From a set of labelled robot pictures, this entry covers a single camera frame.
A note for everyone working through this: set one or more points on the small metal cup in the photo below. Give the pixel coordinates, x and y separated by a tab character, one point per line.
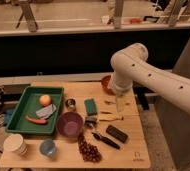
70	104

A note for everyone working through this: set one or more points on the blue glass cup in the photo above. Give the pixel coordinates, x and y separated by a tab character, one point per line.
48	148

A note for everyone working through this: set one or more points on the small dark metal object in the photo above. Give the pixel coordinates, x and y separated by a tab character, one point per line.
91	121

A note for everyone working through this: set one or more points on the green sponge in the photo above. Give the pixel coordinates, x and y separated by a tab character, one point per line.
90	107

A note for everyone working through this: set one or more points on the orange-brown bowl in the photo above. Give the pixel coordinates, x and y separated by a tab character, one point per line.
104	82

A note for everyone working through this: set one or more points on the purple bowl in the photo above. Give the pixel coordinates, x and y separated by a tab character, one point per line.
70	124

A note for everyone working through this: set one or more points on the grey folded cloth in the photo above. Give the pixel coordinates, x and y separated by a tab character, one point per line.
46	112

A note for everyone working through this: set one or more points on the black rectangular case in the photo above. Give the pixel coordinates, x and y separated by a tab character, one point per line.
116	133

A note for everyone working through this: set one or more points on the green plastic tray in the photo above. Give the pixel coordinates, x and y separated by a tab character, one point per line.
28	105

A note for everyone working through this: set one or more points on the bunch of dark grapes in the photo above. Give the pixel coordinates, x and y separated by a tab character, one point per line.
89	152

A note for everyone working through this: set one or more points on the black handled tool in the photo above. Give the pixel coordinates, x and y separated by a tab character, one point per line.
105	140

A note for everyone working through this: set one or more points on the white paper cup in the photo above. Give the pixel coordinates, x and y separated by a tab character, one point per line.
15	143

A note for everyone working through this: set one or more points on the orange peach fruit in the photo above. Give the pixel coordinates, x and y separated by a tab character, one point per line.
45	100

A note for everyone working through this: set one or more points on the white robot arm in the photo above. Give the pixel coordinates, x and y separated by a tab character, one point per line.
129	65

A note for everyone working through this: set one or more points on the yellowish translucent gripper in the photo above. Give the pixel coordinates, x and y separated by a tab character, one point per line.
120	107

